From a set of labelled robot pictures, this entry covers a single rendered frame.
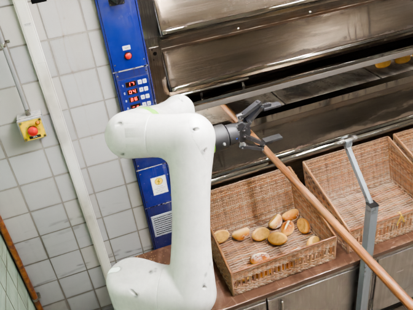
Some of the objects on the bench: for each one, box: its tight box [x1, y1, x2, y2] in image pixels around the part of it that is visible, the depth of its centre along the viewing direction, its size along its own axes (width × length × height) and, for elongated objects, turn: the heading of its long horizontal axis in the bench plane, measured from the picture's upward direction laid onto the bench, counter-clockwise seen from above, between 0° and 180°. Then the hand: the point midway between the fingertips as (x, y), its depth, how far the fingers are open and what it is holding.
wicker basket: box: [302, 136, 413, 253], centre depth 252 cm, size 49×56×28 cm
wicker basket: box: [210, 166, 337, 296], centre depth 239 cm, size 49×56×28 cm
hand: (277, 120), depth 172 cm, fingers open, 13 cm apart
